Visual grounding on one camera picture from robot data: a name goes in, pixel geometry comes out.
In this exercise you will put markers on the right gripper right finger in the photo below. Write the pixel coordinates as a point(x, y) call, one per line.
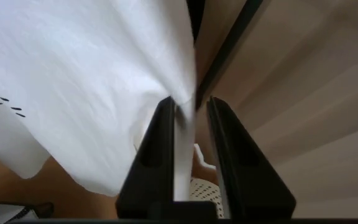
point(253, 180)

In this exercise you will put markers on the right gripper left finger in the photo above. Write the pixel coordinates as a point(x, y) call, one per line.
point(151, 174)

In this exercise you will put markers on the white garment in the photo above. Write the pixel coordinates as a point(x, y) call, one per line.
point(89, 77)

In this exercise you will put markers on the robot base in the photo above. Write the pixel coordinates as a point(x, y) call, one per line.
point(11, 213)

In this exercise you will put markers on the white laundry basket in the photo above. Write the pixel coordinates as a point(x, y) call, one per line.
point(207, 189)

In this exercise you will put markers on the black clothes rack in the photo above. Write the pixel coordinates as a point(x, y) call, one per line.
point(225, 49)

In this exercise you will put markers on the beige curtain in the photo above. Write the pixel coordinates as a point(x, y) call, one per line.
point(306, 93)

